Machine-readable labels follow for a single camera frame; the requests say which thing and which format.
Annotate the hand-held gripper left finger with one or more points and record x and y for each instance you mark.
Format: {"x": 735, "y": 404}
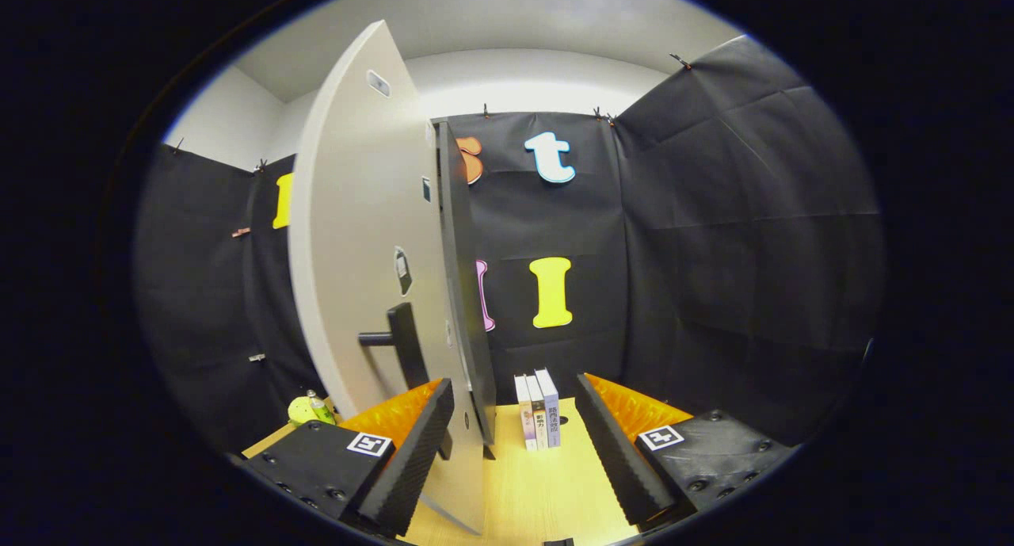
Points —
{"x": 412, "y": 459}

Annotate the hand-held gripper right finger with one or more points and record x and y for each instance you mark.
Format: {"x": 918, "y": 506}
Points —
{"x": 614, "y": 459}

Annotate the grey shoe cabinet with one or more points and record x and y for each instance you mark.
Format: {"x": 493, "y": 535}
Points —
{"x": 463, "y": 292}

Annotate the beige shoe cabinet door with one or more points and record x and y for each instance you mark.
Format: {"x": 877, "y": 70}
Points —
{"x": 356, "y": 213}

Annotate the green label water bottle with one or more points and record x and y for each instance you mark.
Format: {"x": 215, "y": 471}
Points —
{"x": 322, "y": 411}

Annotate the yellow pineapple plush toy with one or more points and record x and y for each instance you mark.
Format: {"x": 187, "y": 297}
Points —
{"x": 299, "y": 411}

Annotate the black backdrop cloth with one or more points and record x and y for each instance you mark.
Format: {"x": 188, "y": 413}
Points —
{"x": 713, "y": 253}

